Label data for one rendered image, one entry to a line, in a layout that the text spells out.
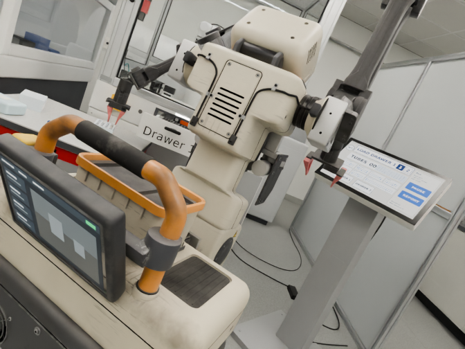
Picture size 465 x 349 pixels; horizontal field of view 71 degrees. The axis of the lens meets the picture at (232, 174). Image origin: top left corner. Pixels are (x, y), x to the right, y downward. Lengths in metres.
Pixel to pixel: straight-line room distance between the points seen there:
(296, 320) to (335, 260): 0.41
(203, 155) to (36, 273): 0.45
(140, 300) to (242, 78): 0.53
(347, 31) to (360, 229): 4.03
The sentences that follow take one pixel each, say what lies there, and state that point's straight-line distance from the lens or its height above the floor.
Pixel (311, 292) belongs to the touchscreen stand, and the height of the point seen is 0.38.
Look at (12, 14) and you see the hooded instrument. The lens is 1.79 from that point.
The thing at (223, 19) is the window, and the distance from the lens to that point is 1.84.
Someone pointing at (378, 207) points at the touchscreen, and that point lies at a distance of 1.60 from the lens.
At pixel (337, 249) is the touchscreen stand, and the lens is 1.78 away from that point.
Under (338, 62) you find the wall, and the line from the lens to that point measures 5.33.
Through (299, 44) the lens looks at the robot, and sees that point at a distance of 0.84.
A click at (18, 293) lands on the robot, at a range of 0.74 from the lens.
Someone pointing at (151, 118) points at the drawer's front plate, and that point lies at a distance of 1.48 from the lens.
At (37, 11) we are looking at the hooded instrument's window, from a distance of 2.00.
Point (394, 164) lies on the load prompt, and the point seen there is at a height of 1.16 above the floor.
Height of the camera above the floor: 1.13
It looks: 12 degrees down
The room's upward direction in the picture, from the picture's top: 24 degrees clockwise
